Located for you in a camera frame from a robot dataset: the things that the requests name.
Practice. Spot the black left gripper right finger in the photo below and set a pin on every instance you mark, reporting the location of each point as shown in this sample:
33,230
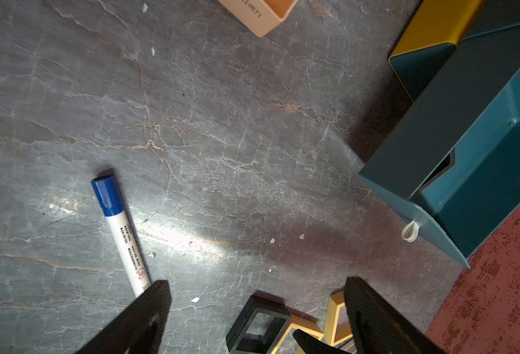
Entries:
377,327

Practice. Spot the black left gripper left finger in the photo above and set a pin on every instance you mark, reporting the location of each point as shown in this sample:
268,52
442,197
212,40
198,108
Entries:
139,328

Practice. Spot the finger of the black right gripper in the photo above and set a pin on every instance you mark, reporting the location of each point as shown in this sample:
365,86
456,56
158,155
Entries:
310,345

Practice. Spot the beige lattice file organizer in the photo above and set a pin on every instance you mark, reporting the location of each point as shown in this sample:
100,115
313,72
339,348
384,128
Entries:
260,16

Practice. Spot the teal bottom drawer yellow case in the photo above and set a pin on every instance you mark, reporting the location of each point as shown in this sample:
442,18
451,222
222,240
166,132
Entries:
436,30

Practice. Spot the blue white marker pen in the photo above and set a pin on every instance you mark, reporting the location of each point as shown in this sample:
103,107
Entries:
109,197

